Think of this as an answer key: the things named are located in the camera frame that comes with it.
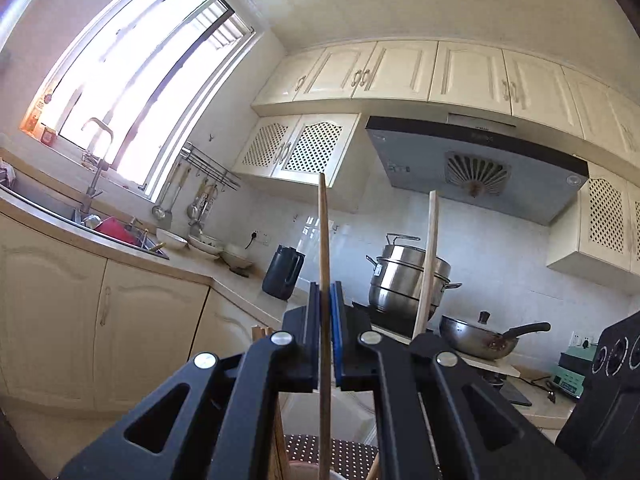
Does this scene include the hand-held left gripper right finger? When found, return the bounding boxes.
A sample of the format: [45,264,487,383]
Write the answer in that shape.
[330,281,586,480]

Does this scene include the steel kitchen faucet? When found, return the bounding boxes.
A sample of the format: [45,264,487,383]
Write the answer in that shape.
[80,117,115,213]

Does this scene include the hanging steel skimmer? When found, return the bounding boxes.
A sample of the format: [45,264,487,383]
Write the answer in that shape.
[187,177,221,236]

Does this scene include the kitchen window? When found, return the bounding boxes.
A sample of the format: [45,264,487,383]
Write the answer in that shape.
[20,0,256,206]

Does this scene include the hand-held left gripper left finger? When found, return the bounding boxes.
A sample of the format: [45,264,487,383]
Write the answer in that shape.
[59,281,321,480]

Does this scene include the lattice door wall cabinet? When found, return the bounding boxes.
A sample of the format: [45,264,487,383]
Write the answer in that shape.
[232,112,362,213]
[545,162,640,281]

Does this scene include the steel kitchen sink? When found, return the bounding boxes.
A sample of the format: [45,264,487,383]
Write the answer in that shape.
[0,180,171,261]

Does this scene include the black electric jug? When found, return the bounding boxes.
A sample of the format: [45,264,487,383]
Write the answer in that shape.
[261,245,306,302]

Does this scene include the white board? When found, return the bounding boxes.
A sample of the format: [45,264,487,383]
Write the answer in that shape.
[370,322,522,377]

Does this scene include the brown polka dot tablecloth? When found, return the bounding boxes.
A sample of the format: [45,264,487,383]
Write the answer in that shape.
[284,434,379,467]

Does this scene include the black power cable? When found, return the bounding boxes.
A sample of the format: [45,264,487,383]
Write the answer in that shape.
[520,375,558,403]

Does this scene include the white patterned bowl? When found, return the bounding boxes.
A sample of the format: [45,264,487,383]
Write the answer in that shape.
[189,235,223,261]

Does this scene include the green electric grill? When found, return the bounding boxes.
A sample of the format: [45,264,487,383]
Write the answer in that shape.
[550,345,598,401]

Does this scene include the steel wall rack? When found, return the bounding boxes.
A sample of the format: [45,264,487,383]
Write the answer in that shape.
[180,142,242,192]

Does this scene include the beige kitchen countertop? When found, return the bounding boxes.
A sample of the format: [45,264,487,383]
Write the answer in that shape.
[0,160,591,431]

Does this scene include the steel steamer pot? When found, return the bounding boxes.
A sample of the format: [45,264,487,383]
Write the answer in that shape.
[366,232,463,316]

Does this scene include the steel ladle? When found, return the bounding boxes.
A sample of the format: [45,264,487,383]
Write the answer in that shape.
[151,162,191,221]

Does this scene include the cream upper wall cabinets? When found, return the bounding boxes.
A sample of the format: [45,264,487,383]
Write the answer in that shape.
[250,40,640,161]

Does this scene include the black induction cooker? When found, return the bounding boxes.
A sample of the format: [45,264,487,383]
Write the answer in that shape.
[352,300,441,336]

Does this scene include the red dish basin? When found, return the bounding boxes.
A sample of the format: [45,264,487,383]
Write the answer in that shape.
[95,217,143,247]

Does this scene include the steel wok with black handle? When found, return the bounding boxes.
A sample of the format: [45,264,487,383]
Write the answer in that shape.
[439,310,552,361]

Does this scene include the wooden chopstick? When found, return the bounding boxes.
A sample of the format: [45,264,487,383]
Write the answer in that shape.
[318,173,333,480]
[411,190,440,341]

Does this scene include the grey range hood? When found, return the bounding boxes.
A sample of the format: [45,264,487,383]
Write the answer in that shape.
[364,112,590,226]

